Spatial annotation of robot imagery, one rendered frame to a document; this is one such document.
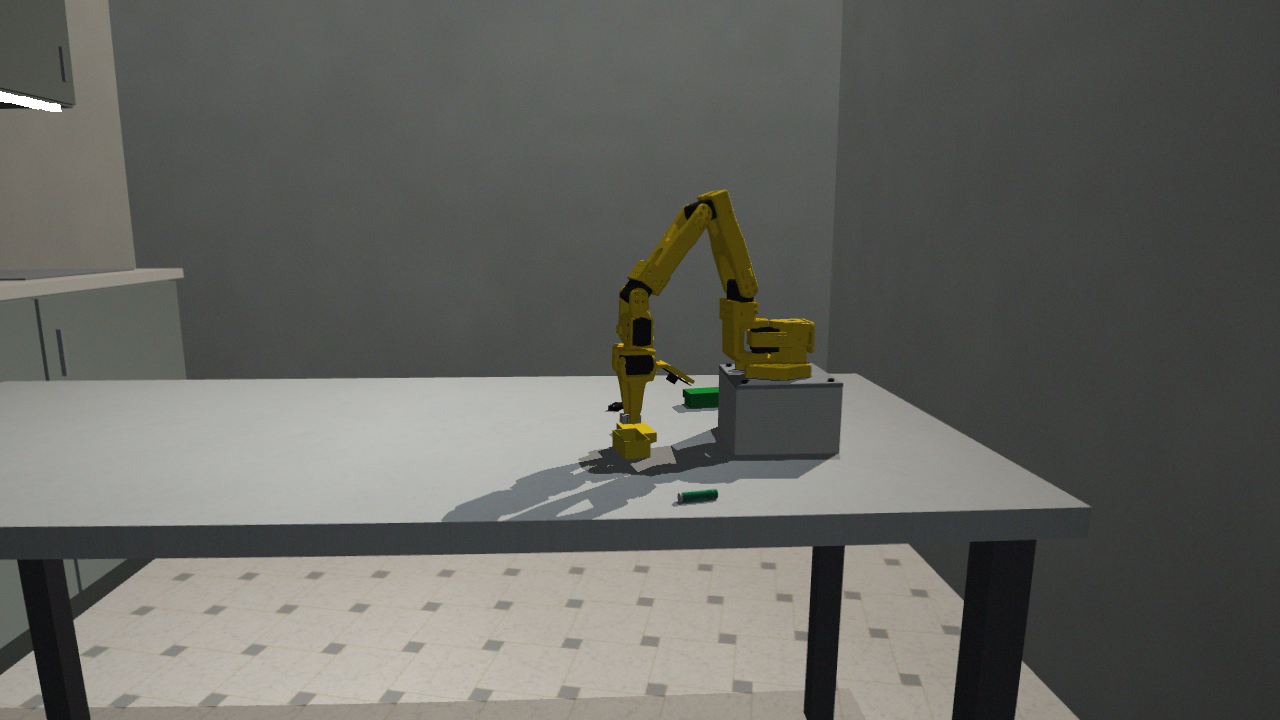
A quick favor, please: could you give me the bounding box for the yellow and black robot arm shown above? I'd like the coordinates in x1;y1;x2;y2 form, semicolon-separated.
616;190;812;380

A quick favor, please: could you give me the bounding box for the green aaa battery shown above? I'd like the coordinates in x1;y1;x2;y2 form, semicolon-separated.
678;489;718;502

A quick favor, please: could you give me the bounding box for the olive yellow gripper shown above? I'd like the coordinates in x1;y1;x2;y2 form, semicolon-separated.
612;343;694;424

